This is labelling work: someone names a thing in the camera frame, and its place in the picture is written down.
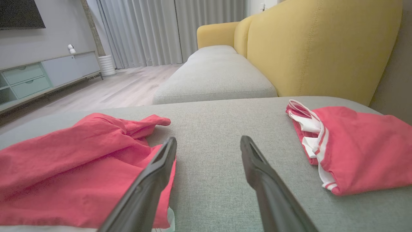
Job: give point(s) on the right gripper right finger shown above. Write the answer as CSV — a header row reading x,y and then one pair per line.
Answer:
x,y
270,193

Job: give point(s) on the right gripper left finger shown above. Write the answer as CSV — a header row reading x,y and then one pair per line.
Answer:
x,y
151,187

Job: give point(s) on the red Bulls jersey white sleeves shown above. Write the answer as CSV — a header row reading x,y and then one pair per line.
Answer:
x,y
360,145

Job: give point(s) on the crumpled red and white garment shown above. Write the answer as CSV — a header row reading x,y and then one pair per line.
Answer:
x,y
64,167

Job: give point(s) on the long grey sofa seat cushion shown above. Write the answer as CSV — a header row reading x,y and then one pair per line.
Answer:
x,y
215,77

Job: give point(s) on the white ribbed plant pot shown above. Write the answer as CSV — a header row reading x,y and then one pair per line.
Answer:
x,y
107,66

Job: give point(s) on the grey low tv cabinet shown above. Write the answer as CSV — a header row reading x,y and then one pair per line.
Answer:
x,y
64,67

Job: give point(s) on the large yellow sofa backrest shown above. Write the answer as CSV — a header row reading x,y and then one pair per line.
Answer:
x,y
322,48

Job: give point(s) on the grey pleated curtain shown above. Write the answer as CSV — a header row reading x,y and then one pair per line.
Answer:
x,y
145,32

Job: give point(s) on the pale green cabinet drawer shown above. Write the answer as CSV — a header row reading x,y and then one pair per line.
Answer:
x,y
22,73
32,87

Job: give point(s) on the narrow yellow sofa backrest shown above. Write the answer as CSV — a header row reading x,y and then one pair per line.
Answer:
x,y
241,35

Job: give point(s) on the brown plant trunk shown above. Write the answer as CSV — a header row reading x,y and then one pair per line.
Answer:
x,y
93,29

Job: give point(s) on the small white camera device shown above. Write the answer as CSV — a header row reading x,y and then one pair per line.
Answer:
x,y
70,48

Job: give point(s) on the white wall switch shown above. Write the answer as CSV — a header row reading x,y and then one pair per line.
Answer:
x,y
264,7

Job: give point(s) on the black wall television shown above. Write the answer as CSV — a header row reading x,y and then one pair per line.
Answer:
x,y
19,13

